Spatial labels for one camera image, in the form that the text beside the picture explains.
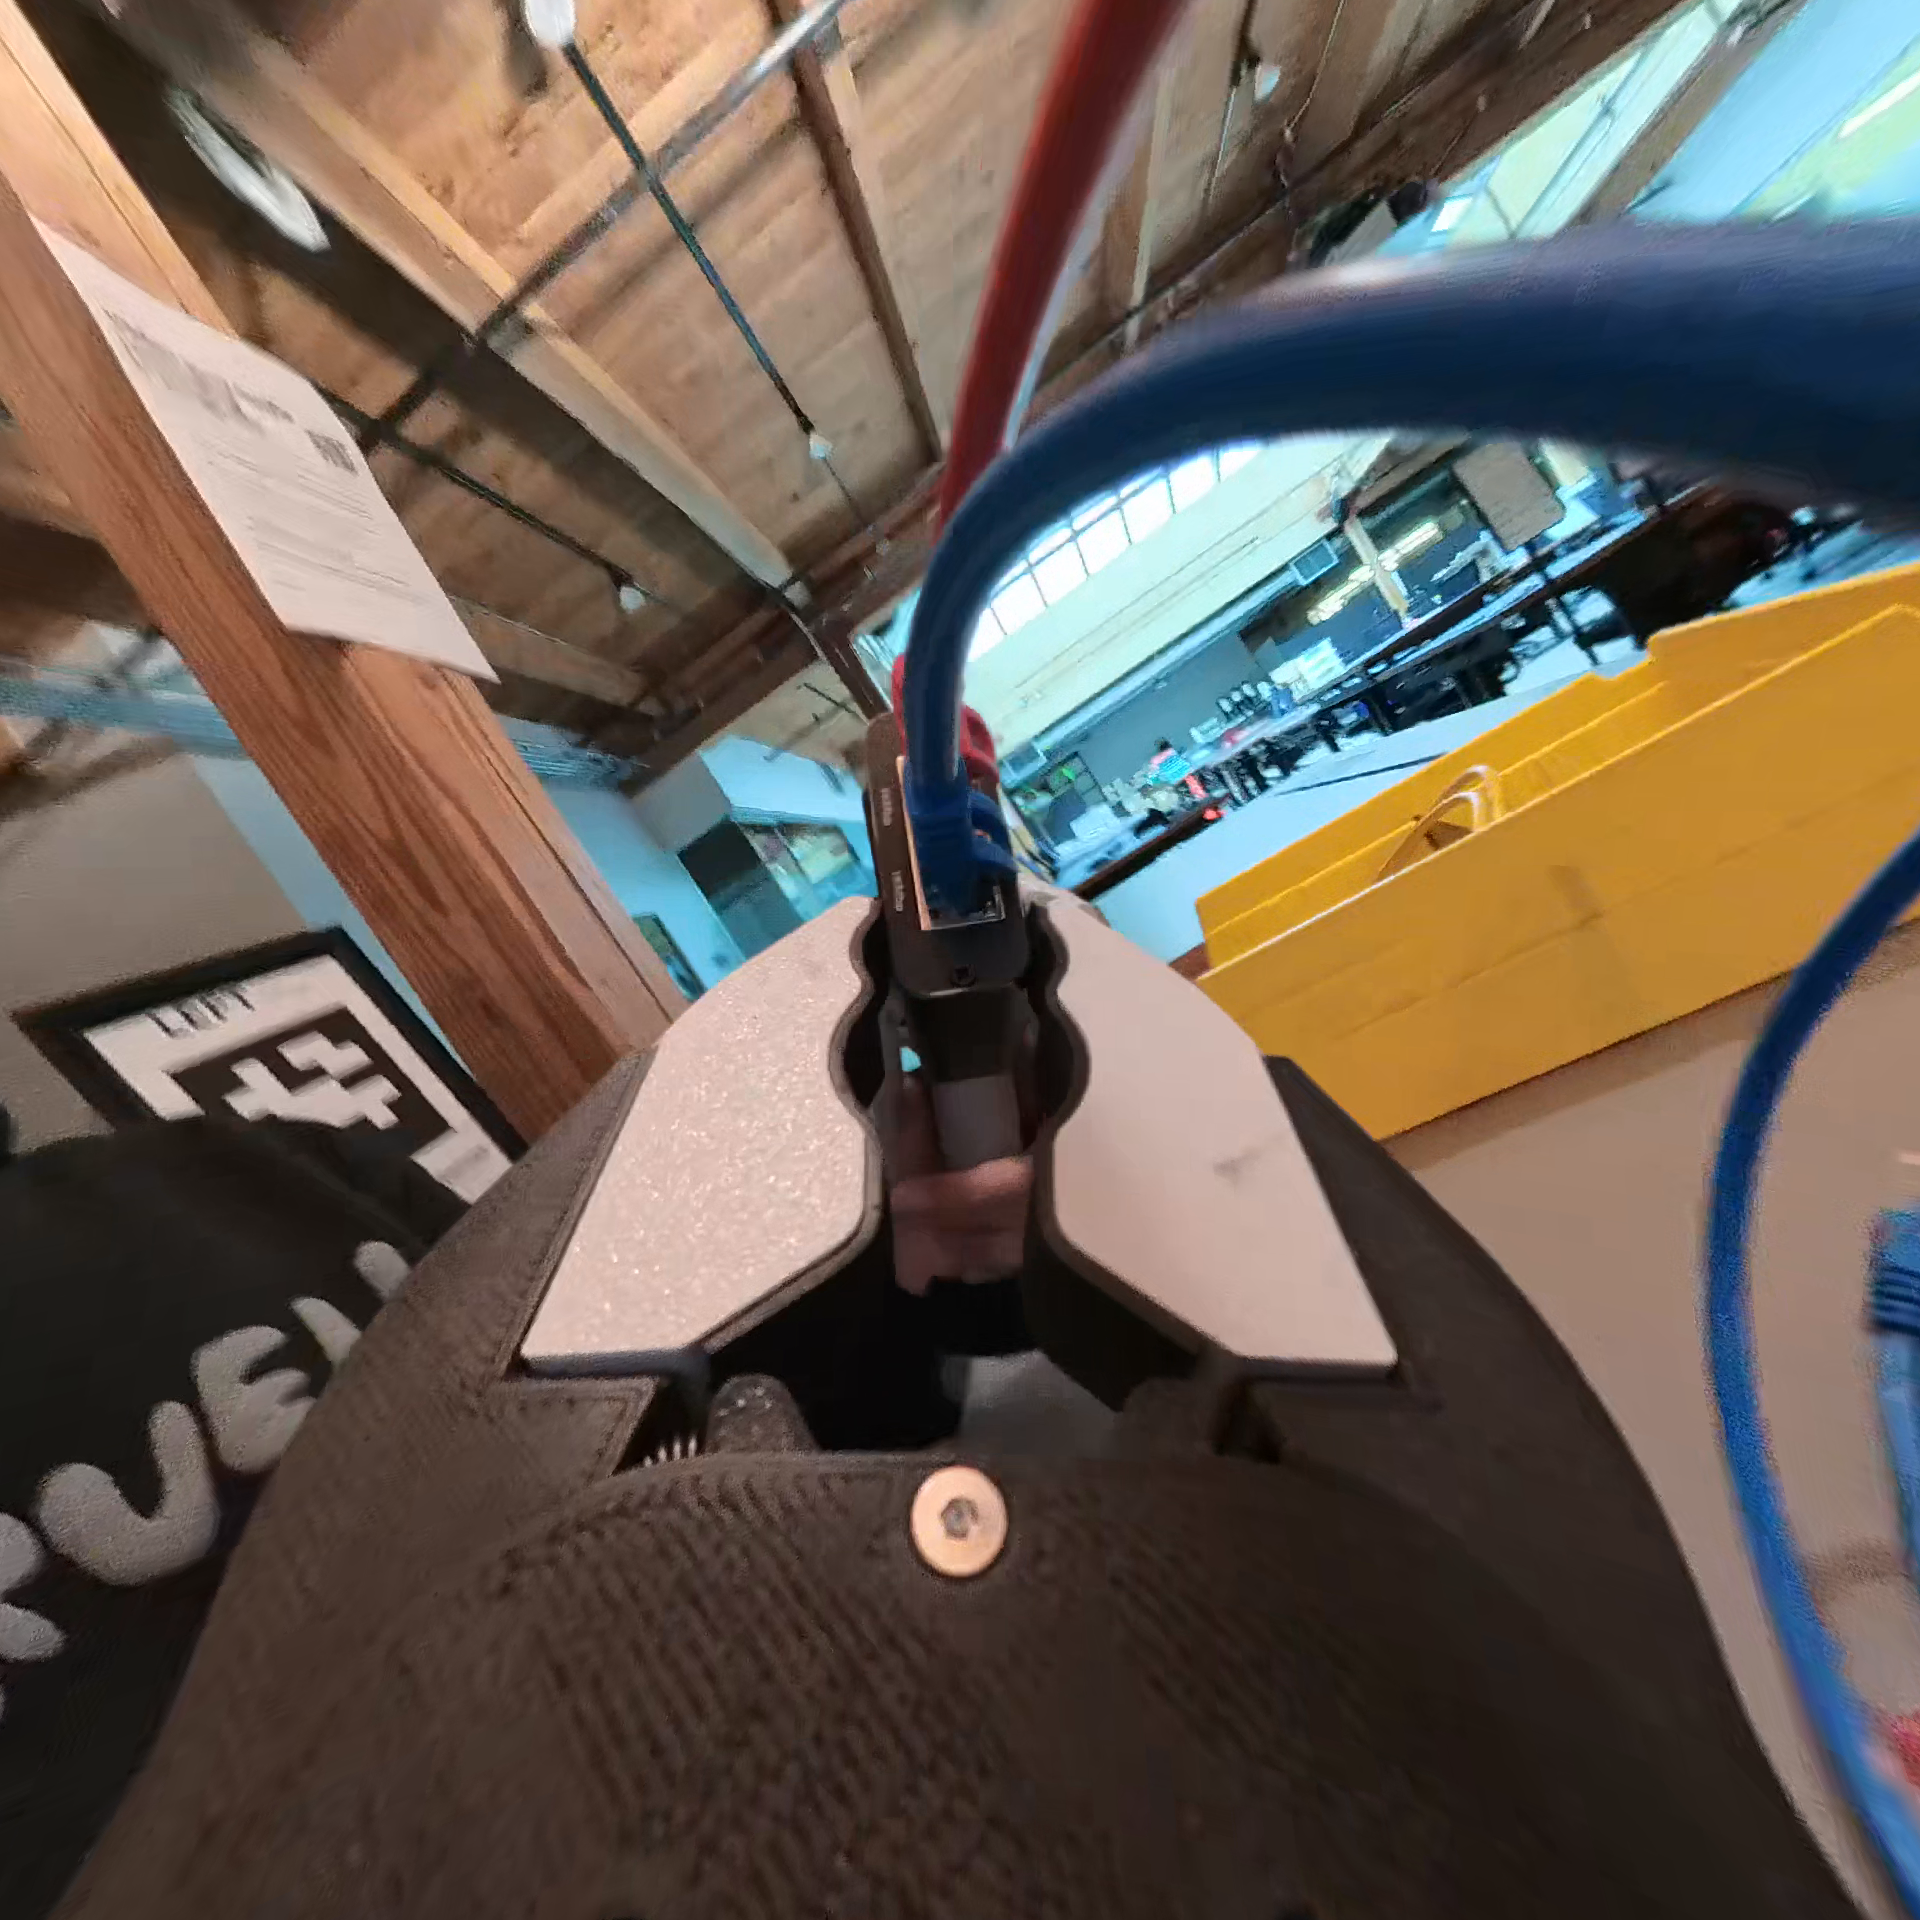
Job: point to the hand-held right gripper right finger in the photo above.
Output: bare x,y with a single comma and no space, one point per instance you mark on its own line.
1214,1171

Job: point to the white paper sheet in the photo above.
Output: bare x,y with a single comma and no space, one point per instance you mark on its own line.
285,480

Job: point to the black network adapter box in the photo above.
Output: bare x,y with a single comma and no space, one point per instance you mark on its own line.
961,991

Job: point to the yellow plastic bin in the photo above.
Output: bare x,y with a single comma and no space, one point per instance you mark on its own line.
1575,870

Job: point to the person's black sweatshirt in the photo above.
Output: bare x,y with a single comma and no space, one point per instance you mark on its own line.
134,1304

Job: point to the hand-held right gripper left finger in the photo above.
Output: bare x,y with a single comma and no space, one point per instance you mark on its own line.
720,1141

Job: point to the wooden post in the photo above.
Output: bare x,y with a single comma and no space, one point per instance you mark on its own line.
390,841

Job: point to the round ceiling lamp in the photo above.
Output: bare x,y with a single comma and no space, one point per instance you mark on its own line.
249,173

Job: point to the background workbenches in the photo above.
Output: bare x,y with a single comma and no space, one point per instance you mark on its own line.
1425,644

